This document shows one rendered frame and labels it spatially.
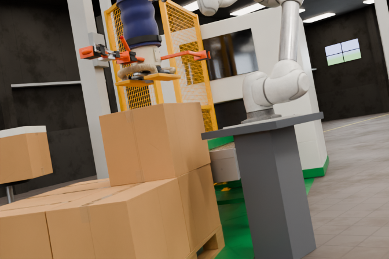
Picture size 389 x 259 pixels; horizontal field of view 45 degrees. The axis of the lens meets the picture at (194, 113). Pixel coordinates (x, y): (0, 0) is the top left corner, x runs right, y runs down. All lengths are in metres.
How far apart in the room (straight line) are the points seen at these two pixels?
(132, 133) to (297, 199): 0.97
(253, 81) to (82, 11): 2.19
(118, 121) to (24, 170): 1.37
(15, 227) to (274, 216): 1.29
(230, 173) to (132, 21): 1.15
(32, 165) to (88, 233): 1.79
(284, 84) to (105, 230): 1.15
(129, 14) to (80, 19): 1.56
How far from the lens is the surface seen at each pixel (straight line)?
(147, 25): 2.81
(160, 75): 2.65
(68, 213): 2.10
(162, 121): 2.48
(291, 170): 2.62
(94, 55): 2.30
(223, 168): 3.10
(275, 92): 2.49
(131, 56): 2.62
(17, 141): 3.80
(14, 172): 3.82
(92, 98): 4.24
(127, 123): 2.57
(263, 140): 2.52
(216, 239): 2.99
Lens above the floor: 0.79
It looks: 2 degrees up
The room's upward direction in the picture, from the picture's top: 10 degrees counter-clockwise
